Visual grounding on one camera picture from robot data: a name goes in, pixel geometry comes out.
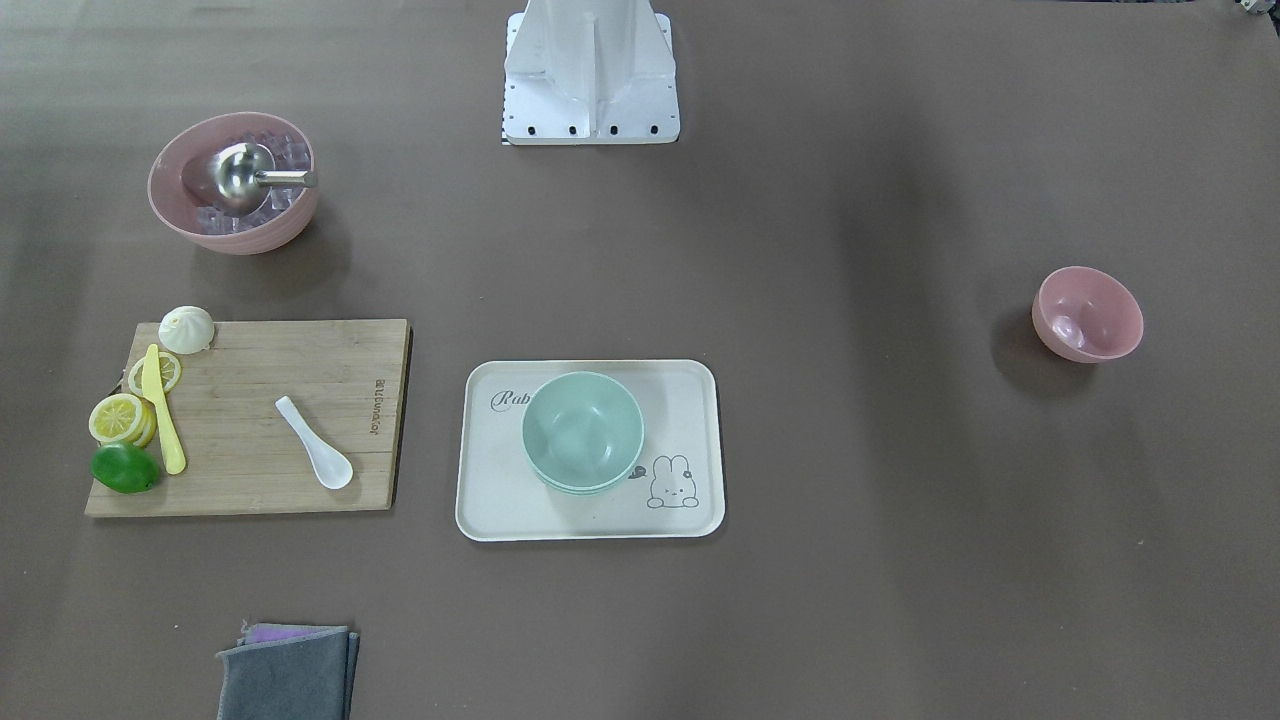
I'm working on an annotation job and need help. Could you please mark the white ceramic spoon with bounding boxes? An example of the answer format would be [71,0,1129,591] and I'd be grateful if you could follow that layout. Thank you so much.
[275,396,355,489]

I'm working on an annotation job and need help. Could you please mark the small pink bowl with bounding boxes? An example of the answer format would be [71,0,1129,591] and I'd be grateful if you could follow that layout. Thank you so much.
[1030,266,1146,364]

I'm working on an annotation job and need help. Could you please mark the large pink ice bowl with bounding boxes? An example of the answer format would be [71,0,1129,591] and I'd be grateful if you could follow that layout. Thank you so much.
[147,111,319,255]

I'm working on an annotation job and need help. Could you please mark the stacked green bowls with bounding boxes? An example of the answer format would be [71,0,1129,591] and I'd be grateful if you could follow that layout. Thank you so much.
[521,372,646,495]

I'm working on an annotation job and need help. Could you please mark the cream rabbit tray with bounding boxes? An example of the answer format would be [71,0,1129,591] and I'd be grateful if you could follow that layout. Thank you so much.
[454,359,726,542]

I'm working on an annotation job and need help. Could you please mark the bamboo cutting board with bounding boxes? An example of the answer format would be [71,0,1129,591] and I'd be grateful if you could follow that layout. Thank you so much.
[84,319,413,518]

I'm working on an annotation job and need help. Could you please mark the clear ice cubes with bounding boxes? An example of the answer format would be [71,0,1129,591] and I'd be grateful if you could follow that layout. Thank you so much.
[183,131,314,234]

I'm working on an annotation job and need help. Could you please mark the metal ice scoop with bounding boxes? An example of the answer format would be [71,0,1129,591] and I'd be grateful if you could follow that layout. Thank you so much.
[206,142,317,217]

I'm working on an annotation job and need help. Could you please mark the white steamed bun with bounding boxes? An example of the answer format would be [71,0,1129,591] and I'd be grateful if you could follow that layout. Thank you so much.
[157,305,216,355]

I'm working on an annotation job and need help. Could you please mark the folded grey cloth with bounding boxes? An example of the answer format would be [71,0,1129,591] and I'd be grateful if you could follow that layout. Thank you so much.
[216,625,360,719]

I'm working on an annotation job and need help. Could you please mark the lemon slice under knife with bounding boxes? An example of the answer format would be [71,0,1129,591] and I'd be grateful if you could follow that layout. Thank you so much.
[125,350,182,397]

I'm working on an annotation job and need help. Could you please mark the purple cloth under grey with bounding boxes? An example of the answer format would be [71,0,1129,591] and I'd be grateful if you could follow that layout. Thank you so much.
[238,623,315,646]

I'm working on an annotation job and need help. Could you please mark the yellow plastic knife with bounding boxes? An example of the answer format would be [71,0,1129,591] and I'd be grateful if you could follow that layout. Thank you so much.
[141,343,187,475]

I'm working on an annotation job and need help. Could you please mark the green lime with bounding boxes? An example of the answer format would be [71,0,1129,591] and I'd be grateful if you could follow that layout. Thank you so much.
[90,442,160,495]

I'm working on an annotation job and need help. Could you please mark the stacked lemon slices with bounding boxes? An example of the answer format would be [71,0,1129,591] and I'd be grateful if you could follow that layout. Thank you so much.
[88,393,156,448]

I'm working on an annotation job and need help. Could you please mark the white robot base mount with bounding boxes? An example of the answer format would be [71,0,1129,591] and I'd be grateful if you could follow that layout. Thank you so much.
[500,1,681,146]

